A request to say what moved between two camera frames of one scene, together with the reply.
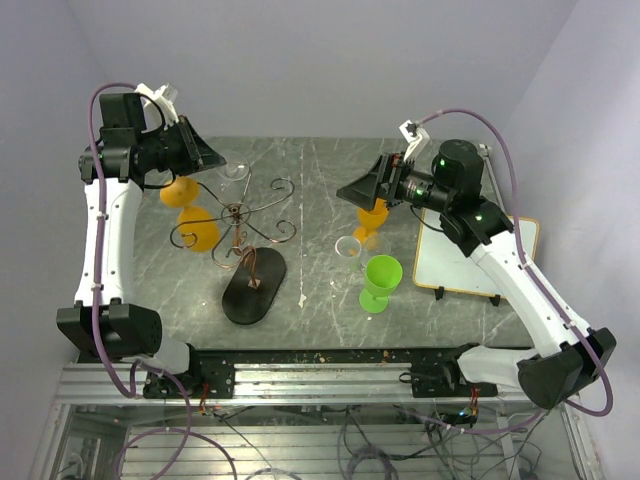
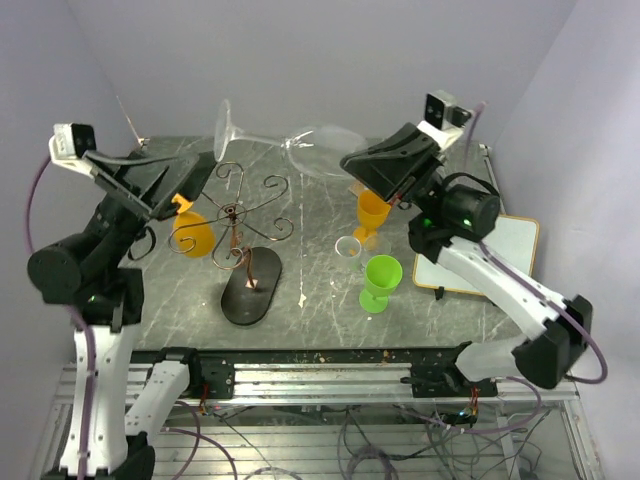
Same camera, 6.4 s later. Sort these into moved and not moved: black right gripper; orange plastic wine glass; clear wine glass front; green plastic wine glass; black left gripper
Moved: black left gripper; black right gripper
Not moved: green plastic wine glass; orange plastic wine glass; clear wine glass front
